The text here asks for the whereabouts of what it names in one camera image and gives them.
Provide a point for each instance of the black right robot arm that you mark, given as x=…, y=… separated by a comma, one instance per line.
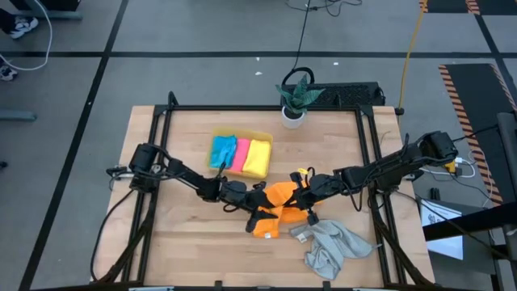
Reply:
x=383, y=169

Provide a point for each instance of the dark furniture base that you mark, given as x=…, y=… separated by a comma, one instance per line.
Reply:
x=48, y=5

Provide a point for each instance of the blue microfiber towel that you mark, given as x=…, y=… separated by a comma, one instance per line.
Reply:
x=223, y=151

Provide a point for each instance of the shoe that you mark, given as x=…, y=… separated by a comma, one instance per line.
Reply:
x=8, y=73
x=24, y=28

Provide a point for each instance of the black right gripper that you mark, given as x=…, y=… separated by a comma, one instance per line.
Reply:
x=323, y=188

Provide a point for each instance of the yellow tape tag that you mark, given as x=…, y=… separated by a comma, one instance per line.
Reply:
x=303, y=171

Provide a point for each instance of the black metal beam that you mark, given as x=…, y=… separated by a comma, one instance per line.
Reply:
x=476, y=220

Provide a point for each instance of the yellow translucent plastic bin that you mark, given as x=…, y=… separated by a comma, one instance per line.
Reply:
x=266, y=137

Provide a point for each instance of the black perforated box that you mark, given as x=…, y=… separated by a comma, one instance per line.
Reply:
x=347, y=95

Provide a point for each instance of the white power adapter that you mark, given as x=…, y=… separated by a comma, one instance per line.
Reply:
x=464, y=174

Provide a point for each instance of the yellow power splitter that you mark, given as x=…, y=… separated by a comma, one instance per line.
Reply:
x=450, y=166

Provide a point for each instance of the yellow microfiber towel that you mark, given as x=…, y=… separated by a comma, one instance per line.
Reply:
x=257, y=157

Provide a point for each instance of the pink microfiber towel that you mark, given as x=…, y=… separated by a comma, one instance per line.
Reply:
x=241, y=155

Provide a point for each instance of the small black box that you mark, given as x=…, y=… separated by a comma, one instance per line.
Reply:
x=435, y=194

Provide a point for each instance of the black hazard-striped floor mat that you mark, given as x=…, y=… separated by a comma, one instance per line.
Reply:
x=448, y=5
x=480, y=101

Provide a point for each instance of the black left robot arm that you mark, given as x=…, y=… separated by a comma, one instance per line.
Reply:
x=182, y=174

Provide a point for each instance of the grey floor bar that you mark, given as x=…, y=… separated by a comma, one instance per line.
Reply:
x=16, y=116

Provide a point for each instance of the grey microfiber towel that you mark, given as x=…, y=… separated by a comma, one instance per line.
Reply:
x=335, y=246

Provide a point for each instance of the person's leg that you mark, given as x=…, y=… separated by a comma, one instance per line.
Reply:
x=6, y=20

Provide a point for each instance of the white paper sheet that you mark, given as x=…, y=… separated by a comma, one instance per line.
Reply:
x=446, y=247

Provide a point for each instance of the black metal table frame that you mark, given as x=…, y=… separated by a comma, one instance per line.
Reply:
x=254, y=108

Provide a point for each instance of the snake plant in white pot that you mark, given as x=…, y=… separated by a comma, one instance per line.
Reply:
x=294, y=117

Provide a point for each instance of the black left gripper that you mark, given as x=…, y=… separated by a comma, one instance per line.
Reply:
x=238, y=196

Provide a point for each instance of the orange microfiber towel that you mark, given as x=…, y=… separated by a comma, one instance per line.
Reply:
x=268, y=228

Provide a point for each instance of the grey metal post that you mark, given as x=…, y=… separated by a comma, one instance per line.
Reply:
x=508, y=137

